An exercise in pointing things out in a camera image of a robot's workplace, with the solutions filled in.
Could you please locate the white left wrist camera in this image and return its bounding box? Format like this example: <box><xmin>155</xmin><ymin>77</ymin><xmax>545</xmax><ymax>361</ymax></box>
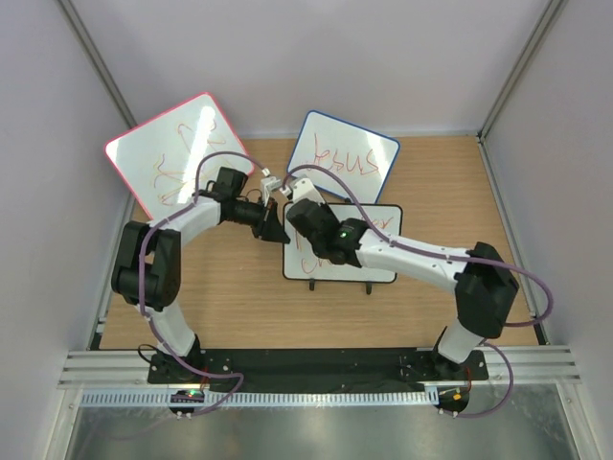
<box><xmin>260</xmin><ymin>175</ymin><xmax>282</xmax><ymax>205</ymax></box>

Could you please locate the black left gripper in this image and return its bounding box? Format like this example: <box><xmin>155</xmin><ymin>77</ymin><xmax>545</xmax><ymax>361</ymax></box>
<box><xmin>228</xmin><ymin>195</ymin><xmax>290</xmax><ymax>244</ymax></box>

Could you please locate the blue framed whiteboard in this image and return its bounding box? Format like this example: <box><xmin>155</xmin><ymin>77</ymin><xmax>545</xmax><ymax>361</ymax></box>
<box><xmin>287</xmin><ymin>110</ymin><xmax>400</xmax><ymax>204</ymax></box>

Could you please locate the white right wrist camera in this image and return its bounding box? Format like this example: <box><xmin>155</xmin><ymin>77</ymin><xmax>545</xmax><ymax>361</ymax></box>
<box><xmin>280</xmin><ymin>176</ymin><xmax>324</xmax><ymax>203</ymax></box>

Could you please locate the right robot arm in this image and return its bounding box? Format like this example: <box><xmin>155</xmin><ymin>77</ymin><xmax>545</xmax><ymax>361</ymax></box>
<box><xmin>285</xmin><ymin>198</ymin><xmax>519</xmax><ymax>380</ymax></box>

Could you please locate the pink framed whiteboard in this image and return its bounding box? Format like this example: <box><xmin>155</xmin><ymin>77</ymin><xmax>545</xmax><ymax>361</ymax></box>
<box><xmin>104</xmin><ymin>93</ymin><xmax>255</xmax><ymax>219</ymax></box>

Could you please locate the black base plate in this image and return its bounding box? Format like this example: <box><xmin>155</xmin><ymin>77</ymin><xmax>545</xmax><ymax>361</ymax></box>
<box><xmin>147</xmin><ymin>347</ymin><xmax>489</xmax><ymax>385</ymax></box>

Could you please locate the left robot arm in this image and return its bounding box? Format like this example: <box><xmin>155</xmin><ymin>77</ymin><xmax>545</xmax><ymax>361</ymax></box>
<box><xmin>111</xmin><ymin>167</ymin><xmax>290</xmax><ymax>383</ymax></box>

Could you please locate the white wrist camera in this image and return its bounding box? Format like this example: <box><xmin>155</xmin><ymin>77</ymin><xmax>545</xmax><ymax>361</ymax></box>
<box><xmin>280</xmin><ymin>176</ymin><xmax>324</xmax><ymax>203</ymax></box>
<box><xmin>260</xmin><ymin>175</ymin><xmax>282</xmax><ymax>205</ymax></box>

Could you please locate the slotted cable duct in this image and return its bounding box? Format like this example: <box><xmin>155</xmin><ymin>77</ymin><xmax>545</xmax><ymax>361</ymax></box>
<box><xmin>79</xmin><ymin>387</ymin><xmax>439</xmax><ymax>408</ymax></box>

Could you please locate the black framed whiteboard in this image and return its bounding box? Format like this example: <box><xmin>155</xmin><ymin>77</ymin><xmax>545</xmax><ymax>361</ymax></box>
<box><xmin>283</xmin><ymin>203</ymin><xmax>403</xmax><ymax>294</ymax></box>

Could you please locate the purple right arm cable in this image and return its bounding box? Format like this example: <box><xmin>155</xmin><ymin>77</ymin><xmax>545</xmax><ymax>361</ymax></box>
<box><xmin>281</xmin><ymin>165</ymin><xmax>557</xmax><ymax>419</ymax></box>

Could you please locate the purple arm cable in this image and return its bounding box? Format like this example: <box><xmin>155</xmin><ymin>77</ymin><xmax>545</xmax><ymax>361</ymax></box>
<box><xmin>138</xmin><ymin>150</ymin><xmax>272</xmax><ymax>414</ymax></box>
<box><xmin>281</xmin><ymin>165</ymin><xmax>557</xmax><ymax>419</ymax></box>

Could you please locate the aluminium frame rail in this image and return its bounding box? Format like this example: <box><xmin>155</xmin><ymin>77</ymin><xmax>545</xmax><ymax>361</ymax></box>
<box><xmin>57</xmin><ymin>348</ymin><xmax>154</xmax><ymax>390</ymax></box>

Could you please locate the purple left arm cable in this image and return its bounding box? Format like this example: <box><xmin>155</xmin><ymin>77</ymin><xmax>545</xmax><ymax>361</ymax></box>
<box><xmin>138</xmin><ymin>150</ymin><xmax>272</xmax><ymax>414</ymax></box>

